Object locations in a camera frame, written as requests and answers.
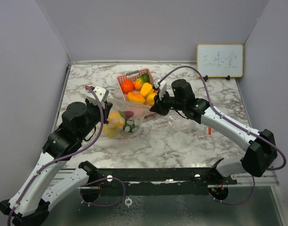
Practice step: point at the small whiteboard wooden frame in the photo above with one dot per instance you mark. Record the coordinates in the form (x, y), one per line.
(220, 60)

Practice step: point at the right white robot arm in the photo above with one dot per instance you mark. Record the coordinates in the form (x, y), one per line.
(258, 146)

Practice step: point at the yellow toy fruit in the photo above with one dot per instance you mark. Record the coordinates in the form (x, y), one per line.
(150, 98)

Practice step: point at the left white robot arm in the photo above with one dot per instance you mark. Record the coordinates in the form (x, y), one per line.
(31, 205)

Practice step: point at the aluminium frame rail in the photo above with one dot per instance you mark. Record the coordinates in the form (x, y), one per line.
(269, 178)

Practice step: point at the purple toy sweet potato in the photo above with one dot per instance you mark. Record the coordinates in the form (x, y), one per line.
(128, 114)

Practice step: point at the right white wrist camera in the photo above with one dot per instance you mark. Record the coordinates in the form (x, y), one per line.
(160, 86)

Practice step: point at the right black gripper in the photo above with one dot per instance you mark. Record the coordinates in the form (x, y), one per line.
(159, 105)

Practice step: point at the yellow toy lemon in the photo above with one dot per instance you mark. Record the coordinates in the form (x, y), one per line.
(107, 132)

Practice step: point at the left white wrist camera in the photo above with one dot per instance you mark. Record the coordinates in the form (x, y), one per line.
(100, 92)

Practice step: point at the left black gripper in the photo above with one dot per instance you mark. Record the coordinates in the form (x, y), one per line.
(106, 109)

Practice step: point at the orange yellow toy mango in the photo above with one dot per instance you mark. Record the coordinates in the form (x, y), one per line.
(136, 97)

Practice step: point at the clear zip top bag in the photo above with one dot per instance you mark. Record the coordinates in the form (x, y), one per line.
(139, 110)

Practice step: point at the green yellow toy mango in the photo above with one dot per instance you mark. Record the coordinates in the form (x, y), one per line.
(140, 81)

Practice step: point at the yellow orange toy pepper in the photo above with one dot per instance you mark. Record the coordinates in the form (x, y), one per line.
(146, 90)

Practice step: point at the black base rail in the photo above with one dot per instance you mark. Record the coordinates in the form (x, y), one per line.
(152, 182)

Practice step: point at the green toy lime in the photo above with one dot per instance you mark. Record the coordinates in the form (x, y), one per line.
(131, 126)

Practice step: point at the orange toy tangerine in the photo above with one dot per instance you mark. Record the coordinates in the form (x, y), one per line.
(127, 86)

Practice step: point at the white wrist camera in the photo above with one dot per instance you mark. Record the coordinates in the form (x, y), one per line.
(100, 92)
(160, 86)

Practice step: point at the pink plastic basket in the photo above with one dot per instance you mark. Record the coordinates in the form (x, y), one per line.
(133, 75)

